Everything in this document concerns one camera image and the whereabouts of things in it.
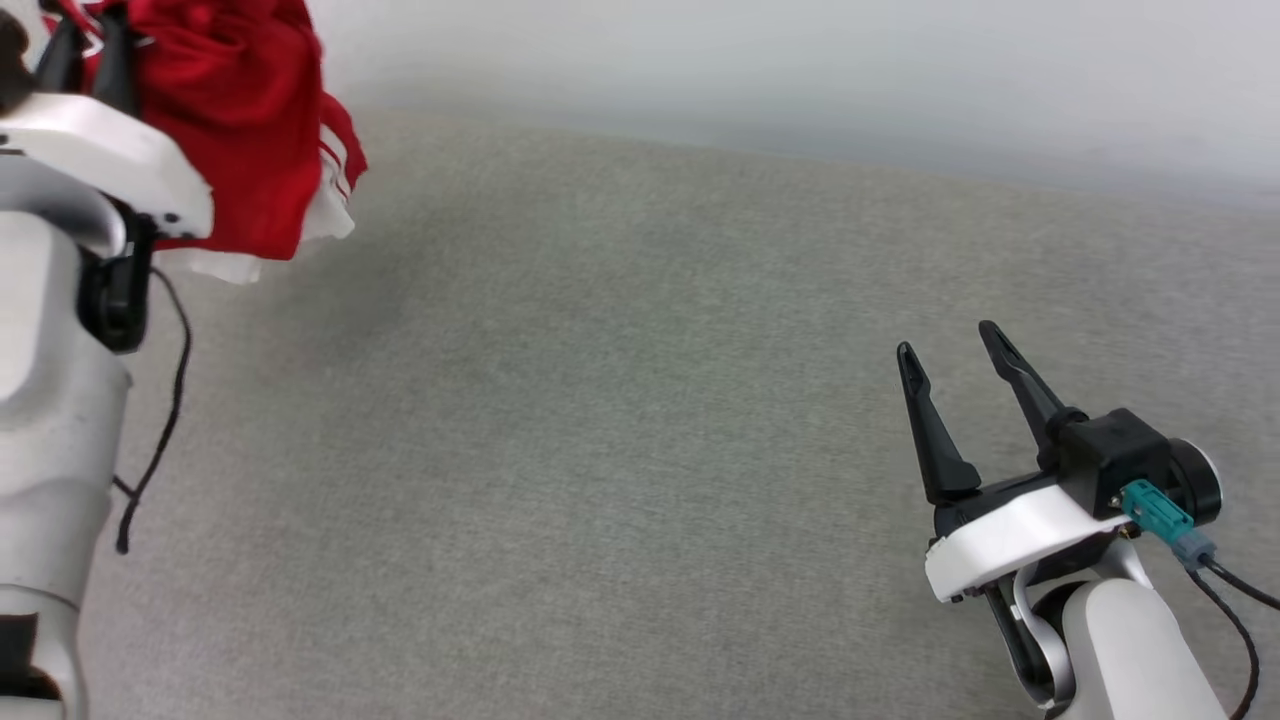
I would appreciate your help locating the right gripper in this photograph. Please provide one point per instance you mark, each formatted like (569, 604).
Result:
(1010, 540)

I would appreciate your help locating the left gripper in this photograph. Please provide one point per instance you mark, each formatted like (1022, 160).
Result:
(100, 150)

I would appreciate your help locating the red garment with white trim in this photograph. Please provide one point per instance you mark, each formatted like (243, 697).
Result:
(240, 120)

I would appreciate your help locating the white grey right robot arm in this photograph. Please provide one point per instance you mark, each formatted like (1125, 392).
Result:
(1130, 650)

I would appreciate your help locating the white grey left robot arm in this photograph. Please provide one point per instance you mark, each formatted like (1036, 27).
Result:
(50, 420)

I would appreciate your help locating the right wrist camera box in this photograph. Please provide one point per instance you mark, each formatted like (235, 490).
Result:
(1110, 455)

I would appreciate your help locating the right camera teal connector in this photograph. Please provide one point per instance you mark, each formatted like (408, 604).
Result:
(1155, 515)

